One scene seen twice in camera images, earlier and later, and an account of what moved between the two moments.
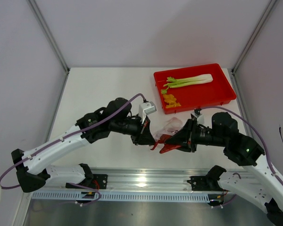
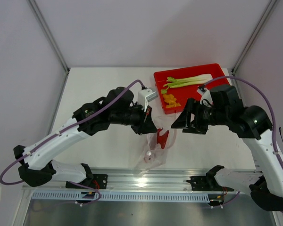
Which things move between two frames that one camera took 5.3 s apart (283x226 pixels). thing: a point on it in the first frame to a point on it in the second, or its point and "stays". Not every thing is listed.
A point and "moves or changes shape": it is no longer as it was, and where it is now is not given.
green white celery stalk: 174,83 stays
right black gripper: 186,137 to 184,121
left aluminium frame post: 49,37 stays
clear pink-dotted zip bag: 160,126 moves or changes shape
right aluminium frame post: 271,3 stays
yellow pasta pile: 171,100 stays
